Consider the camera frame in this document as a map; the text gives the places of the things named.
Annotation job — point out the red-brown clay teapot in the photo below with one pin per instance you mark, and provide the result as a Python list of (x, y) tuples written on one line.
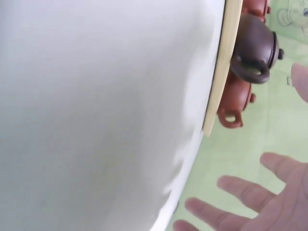
[(234, 101), (255, 8)]

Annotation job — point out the person's right hand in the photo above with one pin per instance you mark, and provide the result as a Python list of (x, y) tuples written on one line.
[(284, 211)]

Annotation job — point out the dark brown clay teapot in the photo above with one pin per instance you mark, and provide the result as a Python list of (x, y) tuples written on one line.
[(252, 41)]

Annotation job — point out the light bamboo tray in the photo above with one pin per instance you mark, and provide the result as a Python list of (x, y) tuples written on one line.
[(223, 72)]

